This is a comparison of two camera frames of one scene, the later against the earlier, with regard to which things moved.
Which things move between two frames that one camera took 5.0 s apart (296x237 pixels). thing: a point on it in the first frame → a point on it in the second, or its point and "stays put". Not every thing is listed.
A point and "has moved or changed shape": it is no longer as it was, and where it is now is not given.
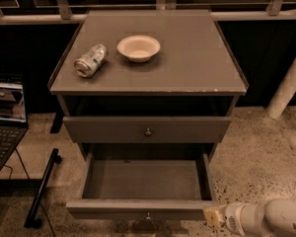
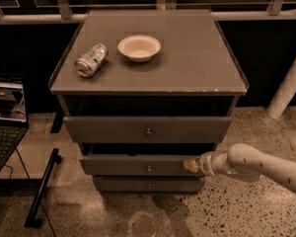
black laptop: [8, 121] stays put
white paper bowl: [138, 48] stays put
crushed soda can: [92, 60] stays put
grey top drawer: [146, 128] stays put
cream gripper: [234, 215] → [206, 163]
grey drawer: [145, 182] has moved or changed shape
